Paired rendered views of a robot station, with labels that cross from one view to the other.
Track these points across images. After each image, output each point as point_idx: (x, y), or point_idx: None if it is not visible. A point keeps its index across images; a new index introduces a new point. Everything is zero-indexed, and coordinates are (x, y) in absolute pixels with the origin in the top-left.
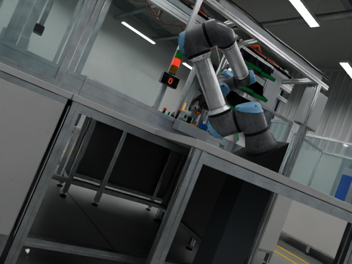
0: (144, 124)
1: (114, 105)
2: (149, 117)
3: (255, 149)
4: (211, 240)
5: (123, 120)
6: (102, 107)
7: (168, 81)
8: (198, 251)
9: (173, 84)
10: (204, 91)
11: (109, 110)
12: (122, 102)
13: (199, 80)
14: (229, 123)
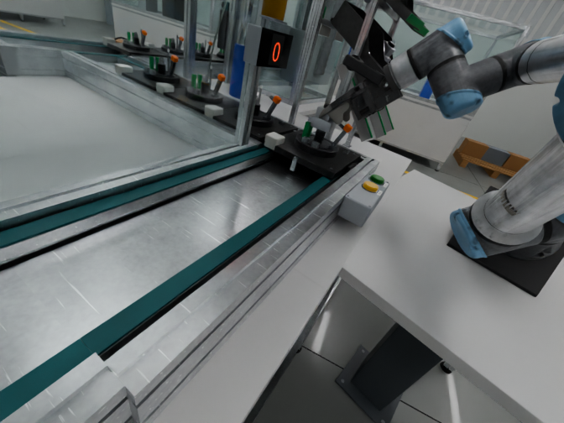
0: (329, 287)
1: (251, 305)
2: (311, 239)
3: (534, 256)
4: (421, 347)
5: (300, 334)
6: (260, 394)
7: (273, 57)
8: (389, 343)
9: (281, 57)
10: (529, 215)
11: (274, 373)
12: (267, 281)
13: (548, 200)
14: (529, 245)
